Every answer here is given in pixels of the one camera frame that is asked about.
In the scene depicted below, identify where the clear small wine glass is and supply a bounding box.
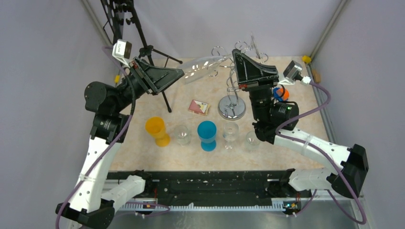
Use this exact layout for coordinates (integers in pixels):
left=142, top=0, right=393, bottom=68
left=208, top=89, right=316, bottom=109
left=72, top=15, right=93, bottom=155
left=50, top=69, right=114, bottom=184
left=223, top=122, right=239, bottom=149

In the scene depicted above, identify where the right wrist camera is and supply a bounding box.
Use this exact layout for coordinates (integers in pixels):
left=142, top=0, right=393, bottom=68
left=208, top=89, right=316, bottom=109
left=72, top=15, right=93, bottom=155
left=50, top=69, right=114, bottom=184
left=279, top=60, right=312, bottom=85

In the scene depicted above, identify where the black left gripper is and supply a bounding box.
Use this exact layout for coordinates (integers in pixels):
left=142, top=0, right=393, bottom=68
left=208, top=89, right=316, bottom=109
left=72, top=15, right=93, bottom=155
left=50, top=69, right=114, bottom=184
left=113, top=56, right=185, bottom=113

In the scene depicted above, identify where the purple cable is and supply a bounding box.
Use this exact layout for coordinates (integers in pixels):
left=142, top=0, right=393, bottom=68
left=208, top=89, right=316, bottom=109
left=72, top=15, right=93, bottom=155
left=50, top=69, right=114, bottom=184
left=55, top=45, right=137, bottom=229
left=274, top=80, right=368, bottom=225

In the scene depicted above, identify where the black perforated plate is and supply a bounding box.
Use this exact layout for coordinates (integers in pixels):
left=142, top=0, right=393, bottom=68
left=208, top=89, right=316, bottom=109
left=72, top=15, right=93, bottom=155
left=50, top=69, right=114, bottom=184
left=100, top=0, right=125, bottom=44

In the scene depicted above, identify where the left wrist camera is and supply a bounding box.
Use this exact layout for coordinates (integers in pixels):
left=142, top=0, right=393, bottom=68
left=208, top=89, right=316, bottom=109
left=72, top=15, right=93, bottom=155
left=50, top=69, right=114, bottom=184
left=112, top=39, right=132, bottom=67

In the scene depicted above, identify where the black tripod stand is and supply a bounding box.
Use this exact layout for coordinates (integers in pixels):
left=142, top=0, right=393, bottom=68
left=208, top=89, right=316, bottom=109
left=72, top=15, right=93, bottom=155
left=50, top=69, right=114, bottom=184
left=124, top=0, right=182, bottom=113

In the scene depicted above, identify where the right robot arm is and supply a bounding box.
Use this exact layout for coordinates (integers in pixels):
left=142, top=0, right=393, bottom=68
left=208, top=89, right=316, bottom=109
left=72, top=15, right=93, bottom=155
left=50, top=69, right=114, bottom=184
left=232, top=49, right=369, bottom=198

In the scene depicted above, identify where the blue orange toy car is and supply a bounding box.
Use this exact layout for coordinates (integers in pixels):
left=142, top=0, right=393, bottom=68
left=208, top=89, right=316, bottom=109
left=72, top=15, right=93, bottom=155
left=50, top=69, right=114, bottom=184
left=273, top=87, right=289, bottom=101

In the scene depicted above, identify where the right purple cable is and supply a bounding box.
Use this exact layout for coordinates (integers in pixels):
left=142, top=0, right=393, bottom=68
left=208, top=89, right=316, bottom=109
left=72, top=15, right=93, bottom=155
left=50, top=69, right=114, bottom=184
left=274, top=80, right=368, bottom=225

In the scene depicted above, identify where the clear tall stemmed glass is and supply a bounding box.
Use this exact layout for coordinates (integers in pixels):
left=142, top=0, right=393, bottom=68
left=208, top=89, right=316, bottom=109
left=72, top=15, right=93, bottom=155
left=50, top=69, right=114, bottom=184
left=180, top=31, right=262, bottom=85

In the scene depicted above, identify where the playing card box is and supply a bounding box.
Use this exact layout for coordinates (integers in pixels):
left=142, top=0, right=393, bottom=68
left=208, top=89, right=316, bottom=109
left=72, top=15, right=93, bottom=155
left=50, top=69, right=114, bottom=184
left=188, top=100, right=211, bottom=116

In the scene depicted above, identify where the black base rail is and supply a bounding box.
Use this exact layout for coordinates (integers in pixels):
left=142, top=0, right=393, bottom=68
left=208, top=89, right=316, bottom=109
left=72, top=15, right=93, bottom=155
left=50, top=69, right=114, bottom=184
left=107, top=169, right=313, bottom=209

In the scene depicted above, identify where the chrome wine glass rack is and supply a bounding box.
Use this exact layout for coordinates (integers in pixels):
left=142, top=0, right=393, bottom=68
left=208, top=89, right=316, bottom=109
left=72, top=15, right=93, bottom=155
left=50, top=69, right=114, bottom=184
left=218, top=39, right=268, bottom=121

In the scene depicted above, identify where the clear patterned wine glass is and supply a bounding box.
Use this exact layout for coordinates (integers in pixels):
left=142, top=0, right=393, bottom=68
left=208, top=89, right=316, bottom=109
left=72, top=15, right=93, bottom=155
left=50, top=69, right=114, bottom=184
left=174, top=125, right=191, bottom=146

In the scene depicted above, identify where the blue wine glass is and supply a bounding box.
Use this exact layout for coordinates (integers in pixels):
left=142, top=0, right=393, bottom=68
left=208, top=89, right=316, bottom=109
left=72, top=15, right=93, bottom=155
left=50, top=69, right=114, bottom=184
left=197, top=121, right=217, bottom=152

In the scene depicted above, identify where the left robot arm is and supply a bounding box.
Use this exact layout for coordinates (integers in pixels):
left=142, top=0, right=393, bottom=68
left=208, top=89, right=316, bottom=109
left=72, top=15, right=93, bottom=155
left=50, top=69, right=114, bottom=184
left=55, top=57, right=184, bottom=229

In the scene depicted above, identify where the yellow corner clamp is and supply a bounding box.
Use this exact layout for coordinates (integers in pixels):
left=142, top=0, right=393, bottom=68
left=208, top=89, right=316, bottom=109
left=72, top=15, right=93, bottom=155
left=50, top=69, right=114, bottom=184
left=301, top=55, right=312, bottom=64

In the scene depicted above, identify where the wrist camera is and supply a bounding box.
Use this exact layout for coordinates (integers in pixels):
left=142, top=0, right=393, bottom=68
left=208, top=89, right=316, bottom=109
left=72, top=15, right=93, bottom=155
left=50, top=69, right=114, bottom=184
left=279, top=60, right=312, bottom=85
left=112, top=39, right=132, bottom=67

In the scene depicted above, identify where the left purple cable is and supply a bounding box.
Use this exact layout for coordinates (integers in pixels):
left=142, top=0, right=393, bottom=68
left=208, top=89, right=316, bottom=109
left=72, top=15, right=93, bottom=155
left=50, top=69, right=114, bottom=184
left=55, top=45, right=137, bottom=229

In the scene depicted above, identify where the yellow wine glass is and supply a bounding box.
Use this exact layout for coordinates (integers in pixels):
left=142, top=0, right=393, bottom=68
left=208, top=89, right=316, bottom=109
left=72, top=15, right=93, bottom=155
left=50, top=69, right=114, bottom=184
left=145, top=116, right=171, bottom=147

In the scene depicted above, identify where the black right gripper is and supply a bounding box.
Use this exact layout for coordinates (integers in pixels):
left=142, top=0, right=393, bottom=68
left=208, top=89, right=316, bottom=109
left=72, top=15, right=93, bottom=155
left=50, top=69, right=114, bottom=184
left=232, top=50, right=279, bottom=123

